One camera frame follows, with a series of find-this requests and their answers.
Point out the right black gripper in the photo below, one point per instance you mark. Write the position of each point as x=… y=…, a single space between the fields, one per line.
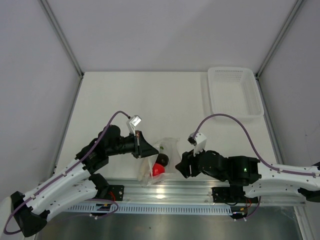
x=187 y=160

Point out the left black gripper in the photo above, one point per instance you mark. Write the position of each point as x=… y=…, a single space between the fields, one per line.
x=142 y=148

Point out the black round food item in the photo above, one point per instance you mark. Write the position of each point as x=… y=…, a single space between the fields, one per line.
x=162 y=159

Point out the white daikon radish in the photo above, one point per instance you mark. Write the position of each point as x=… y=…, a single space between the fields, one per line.
x=144 y=174

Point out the clear zip top bag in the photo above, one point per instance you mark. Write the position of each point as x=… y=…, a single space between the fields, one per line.
x=171 y=150

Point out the red tomato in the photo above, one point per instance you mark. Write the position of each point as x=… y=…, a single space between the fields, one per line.
x=157 y=169

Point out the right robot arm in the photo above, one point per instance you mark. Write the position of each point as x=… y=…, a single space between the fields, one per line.
x=249 y=178

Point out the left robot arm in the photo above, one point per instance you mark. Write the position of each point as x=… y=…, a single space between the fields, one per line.
x=79 y=181

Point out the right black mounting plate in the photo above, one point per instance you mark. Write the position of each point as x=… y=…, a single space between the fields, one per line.
x=231 y=195

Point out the black mounting plate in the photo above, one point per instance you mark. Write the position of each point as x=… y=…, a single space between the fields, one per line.
x=113 y=192
x=231 y=195

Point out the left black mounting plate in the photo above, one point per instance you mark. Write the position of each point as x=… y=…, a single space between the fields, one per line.
x=113 y=192

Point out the white plastic basket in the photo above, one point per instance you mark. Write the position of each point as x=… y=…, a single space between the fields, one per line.
x=234 y=91

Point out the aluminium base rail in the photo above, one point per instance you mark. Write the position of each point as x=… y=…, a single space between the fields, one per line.
x=168 y=192

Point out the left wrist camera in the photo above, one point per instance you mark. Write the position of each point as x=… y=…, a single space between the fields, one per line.
x=132 y=123

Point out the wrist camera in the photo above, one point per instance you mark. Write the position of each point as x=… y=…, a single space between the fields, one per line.
x=199 y=141
x=132 y=123

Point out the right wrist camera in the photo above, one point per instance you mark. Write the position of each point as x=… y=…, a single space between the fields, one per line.
x=199 y=141

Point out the white slotted cable duct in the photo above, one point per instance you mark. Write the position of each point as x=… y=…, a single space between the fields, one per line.
x=161 y=209

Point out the left aluminium frame post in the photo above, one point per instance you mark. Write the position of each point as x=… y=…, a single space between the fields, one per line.
x=57 y=29

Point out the aluminium frame post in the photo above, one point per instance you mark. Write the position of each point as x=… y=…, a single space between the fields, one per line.
x=57 y=29
x=280 y=36

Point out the right aluminium frame post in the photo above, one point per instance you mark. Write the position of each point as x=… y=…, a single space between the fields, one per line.
x=280 y=36

